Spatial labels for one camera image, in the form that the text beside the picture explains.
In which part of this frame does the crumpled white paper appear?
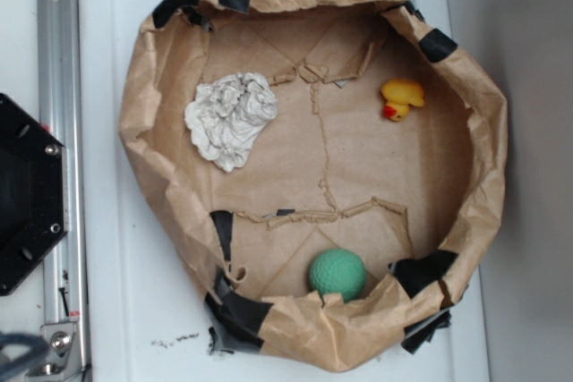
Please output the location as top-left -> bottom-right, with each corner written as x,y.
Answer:
184,72 -> 278,173

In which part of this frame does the brown paper bag tray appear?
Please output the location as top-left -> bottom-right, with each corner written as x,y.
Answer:
119,0 -> 508,372

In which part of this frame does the green foam ball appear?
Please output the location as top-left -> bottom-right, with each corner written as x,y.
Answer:
308,249 -> 367,302

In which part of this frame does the yellow rubber duck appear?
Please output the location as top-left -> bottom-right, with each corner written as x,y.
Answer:
381,79 -> 425,122

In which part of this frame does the white plastic tray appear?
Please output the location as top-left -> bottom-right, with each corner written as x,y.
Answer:
80,0 -> 490,381

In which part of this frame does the aluminium extrusion rail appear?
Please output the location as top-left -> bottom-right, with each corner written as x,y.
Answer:
38,0 -> 92,381

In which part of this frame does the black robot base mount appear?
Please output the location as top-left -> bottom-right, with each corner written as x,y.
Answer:
0,94 -> 66,296

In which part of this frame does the metal corner bracket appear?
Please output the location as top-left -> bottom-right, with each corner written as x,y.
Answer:
25,322 -> 82,381

